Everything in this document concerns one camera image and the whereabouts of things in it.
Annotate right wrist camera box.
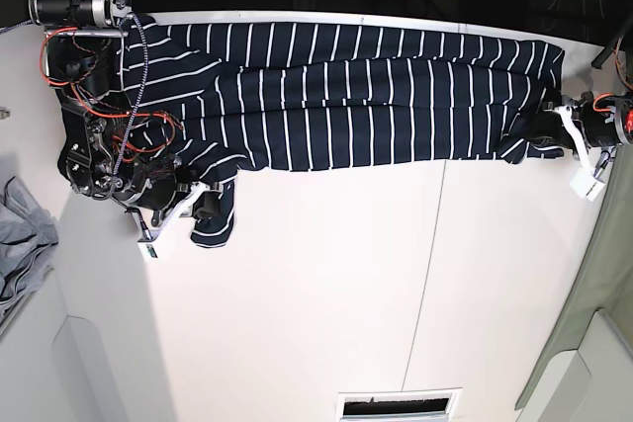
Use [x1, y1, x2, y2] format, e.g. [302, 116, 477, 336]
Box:
[136, 182, 224, 261]

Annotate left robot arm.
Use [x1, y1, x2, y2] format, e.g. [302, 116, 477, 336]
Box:
[523, 14, 632, 160]

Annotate black round chair base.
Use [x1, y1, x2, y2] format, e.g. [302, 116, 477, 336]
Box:
[458, 0, 529, 30]

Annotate navy white striped t-shirt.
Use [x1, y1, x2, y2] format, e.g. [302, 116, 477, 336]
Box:
[119, 17, 564, 248]

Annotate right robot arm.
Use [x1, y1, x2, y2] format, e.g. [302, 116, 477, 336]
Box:
[26, 0, 220, 226]

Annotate grey folded cloth pile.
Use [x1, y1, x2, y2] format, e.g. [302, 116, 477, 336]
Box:
[1, 176, 58, 318]

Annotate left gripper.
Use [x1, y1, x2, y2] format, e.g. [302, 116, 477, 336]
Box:
[528, 95, 632, 159]

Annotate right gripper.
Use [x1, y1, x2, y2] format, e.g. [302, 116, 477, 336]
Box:
[128, 169, 221, 219]

